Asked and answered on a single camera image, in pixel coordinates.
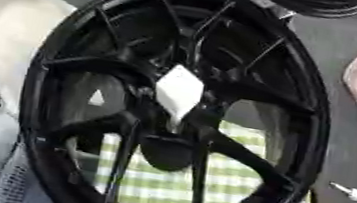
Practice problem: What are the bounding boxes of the black spoked wheel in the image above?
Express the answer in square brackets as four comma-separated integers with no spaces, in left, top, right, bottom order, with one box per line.
[2,0,350,203]

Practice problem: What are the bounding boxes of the black round wheel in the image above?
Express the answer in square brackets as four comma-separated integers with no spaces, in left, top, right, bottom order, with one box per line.
[245,0,357,24]

